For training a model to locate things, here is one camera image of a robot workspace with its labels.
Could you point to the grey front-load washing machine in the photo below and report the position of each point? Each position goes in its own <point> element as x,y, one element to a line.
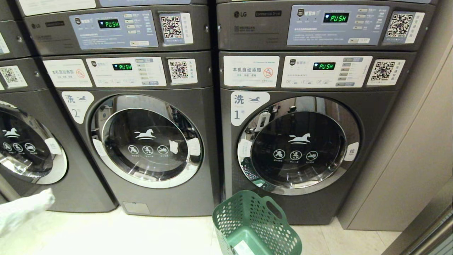
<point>311,209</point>
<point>74,191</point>
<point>198,141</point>

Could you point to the white plastic bag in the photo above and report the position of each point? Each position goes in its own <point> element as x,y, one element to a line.
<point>17,210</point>

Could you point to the green plastic laundry basket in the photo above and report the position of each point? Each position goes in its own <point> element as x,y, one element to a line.
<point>247,226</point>

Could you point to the round chrome washer door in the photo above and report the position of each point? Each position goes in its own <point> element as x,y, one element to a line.
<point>21,148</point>
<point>298,145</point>
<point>147,140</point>

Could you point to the grey stacked dryer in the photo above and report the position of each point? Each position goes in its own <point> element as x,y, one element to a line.
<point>262,33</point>
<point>10,42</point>
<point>53,39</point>

